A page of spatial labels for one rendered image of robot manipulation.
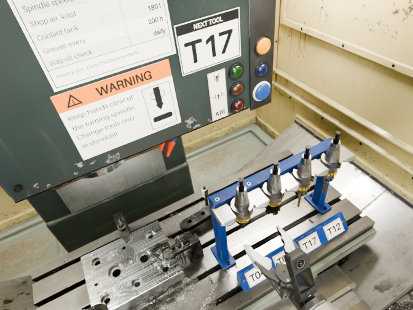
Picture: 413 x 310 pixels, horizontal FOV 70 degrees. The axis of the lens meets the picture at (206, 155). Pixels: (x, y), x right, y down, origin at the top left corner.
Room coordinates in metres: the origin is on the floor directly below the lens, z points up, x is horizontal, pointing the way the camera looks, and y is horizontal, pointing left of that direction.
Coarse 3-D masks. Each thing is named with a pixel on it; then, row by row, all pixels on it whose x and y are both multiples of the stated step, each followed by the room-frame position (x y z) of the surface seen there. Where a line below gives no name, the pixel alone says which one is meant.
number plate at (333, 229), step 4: (336, 220) 0.59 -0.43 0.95; (340, 220) 0.59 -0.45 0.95; (328, 224) 0.57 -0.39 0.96; (332, 224) 0.58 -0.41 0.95; (336, 224) 0.58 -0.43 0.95; (340, 224) 0.58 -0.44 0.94; (324, 228) 0.56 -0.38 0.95; (328, 228) 0.56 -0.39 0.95; (332, 228) 0.57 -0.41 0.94; (336, 228) 0.57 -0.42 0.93; (340, 228) 0.57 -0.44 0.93; (328, 232) 0.55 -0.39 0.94; (332, 232) 0.55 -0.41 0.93; (336, 232) 0.56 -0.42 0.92; (340, 232) 0.56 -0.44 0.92; (328, 236) 0.54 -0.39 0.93; (332, 236) 0.55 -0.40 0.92
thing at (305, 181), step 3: (294, 171) 0.61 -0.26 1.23; (312, 171) 0.60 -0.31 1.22; (294, 174) 0.59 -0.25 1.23; (312, 174) 0.58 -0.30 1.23; (294, 177) 0.59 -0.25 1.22; (297, 177) 0.58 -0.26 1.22; (300, 177) 0.58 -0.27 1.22; (309, 177) 0.58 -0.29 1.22; (312, 177) 0.58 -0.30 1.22; (297, 180) 0.58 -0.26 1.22; (300, 180) 0.57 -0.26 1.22; (303, 180) 0.57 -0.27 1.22; (306, 180) 0.56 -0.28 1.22; (309, 180) 0.57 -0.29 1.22; (312, 180) 0.58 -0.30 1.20; (303, 183) 0.57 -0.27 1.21; (306, 183) 0.57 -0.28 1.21; (309, 183) 0.57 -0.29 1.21
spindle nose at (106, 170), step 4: (124, 160) 0.48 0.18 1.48; (112, 164) 0.46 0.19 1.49; (116, 164) 0.46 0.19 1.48; (120, 164) 0.47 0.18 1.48; (104, 168) 0.45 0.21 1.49; (108, 168) 0.45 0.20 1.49; (112, 168) 0.46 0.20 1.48; (116, 168) 0.46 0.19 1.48; (92, 172) 0.44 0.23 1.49; (96, 172) 0.45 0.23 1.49; (100, 172) 0.45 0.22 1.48; (104, 172) 0.45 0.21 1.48; (108, 172) 0.45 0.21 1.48; (84, 176) 0.45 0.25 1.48; (88, 176) 0.44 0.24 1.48; (92, 176) 0.44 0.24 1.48; (96, 176) 0.45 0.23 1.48
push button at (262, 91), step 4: (264, 84) 0.44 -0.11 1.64; (260, 88) 0.43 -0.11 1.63; (264, 88) 0.44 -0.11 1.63; (268, 88) 0.44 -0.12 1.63; (256, 92) 0.43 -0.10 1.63; (260, 92) 0.43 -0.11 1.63; (264, 92) 0.44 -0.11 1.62; (268, 92) 0.44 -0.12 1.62; (256, 96) 0.43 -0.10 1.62; (260, 96) 0.43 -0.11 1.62; (264, 96) 0.44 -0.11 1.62
